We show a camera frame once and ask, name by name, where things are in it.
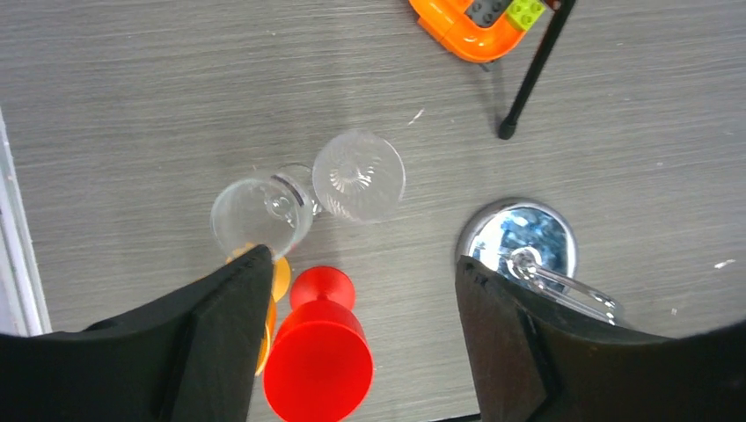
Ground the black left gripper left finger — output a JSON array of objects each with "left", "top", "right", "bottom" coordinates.
[{"left": 1, "top": 245, "right": 274, "bottom": 421}]

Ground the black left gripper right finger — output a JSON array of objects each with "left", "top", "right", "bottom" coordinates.
[{"left": 455, "top": 257, "right": 745, "bottom": 421}]

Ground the yellow wine glass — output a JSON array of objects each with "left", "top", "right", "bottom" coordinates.
[{"left": 255, "top": 257, "right": 292, "bottom": 376}]

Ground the chrome wine glass rack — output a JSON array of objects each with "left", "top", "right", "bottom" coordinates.
[{"left": 454, "top": 198, "right": 622, "bottom": 326}]

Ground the red wine glass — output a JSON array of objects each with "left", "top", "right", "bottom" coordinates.
[{"left": 262, "top": 266, "right": 375, "bottom": 421}]

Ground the clear wine glass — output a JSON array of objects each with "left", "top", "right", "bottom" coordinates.
[
  {"left": 311, "top": 129, "right": 406, "bottom": 223},
  {"left": 210, "top": 164, "right": 322, "bottom": 261}
]

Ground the clear wine glass back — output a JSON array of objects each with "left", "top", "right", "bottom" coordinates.
[{"left": 311, "top": 129, "right": 406, "bottom": 223}]

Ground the black music stand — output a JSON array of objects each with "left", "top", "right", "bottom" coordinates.
[{"left": 497, "top": 0, "right": 576, "bottom": 140}]

